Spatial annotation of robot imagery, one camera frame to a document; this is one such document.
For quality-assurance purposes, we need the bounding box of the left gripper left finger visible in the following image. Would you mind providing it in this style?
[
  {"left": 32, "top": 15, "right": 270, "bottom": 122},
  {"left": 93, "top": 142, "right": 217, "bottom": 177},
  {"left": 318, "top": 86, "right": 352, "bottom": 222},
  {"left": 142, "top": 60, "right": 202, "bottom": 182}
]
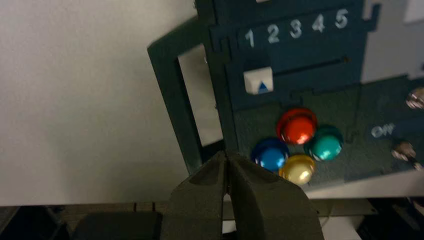
[{"left": 160, "top": 151, "right": 237, "bottom": 240}]

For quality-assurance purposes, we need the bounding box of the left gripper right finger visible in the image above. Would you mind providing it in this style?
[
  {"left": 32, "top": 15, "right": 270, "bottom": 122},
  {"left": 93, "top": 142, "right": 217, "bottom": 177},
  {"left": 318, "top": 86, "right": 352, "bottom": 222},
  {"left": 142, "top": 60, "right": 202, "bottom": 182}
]
[{"left": 227, "top": 152, "right": 326, "bottom": 240}]

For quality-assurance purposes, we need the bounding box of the dark teal grey control box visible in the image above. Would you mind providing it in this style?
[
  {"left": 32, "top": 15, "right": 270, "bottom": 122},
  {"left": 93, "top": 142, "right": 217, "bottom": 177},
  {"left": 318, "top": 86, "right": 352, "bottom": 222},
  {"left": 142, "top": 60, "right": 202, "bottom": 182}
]
[{"left": 147, "top": 0, "right": 424, "bottom": 200}]

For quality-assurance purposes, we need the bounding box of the yellow dome push button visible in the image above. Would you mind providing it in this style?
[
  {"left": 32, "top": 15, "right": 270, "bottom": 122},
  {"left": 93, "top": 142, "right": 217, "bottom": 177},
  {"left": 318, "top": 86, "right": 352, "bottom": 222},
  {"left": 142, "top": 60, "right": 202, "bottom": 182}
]
[{"left": 278, "top": 153, "right": 317, "bottom": 186}]

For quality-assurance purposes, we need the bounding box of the blue dome push button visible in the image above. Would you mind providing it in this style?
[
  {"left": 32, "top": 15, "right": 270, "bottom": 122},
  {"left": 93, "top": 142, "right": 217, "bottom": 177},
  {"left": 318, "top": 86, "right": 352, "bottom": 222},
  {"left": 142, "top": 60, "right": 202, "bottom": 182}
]
[{"left": 250, "top": 137, "right": 291, "bottom": 173}]

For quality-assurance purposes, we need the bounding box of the green dome push button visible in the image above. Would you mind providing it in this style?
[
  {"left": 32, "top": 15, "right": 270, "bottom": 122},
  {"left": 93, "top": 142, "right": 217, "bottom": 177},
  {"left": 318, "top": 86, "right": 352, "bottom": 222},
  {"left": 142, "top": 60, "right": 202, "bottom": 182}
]
[{"left": 304, "top": 124, "right": 344, "bottom": 163}]

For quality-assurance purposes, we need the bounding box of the red dome push button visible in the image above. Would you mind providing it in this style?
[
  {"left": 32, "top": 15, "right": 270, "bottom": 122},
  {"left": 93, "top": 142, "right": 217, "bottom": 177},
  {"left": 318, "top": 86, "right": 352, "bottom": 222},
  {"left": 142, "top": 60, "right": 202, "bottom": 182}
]
[{"left": 276, "top": 107, "right": 319, "bottom": 146}]

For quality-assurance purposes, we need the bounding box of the white slider knob blue triangle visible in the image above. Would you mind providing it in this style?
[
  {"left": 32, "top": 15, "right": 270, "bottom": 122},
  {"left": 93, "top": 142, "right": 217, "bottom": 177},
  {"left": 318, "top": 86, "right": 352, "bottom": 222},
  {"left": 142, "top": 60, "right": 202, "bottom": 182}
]
[{"left": 243, "top": 66, "right": 275, "bottom": 96}]

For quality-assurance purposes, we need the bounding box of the metal toggle switch brass nut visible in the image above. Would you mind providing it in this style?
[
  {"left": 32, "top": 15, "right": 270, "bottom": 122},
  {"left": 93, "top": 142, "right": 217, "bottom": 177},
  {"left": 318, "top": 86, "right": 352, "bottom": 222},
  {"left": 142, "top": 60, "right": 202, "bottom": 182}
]
[{"left": 391, "top": 141, "right": 424, "bottom": 172}]

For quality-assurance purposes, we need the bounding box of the metal toggle switch silver nut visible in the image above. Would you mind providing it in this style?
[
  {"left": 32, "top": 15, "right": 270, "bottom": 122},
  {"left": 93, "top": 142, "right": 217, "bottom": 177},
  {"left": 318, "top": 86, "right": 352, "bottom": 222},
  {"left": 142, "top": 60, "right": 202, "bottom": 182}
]
[{"left": 405, "top": 87, "right": 424, "bottom": 110}]

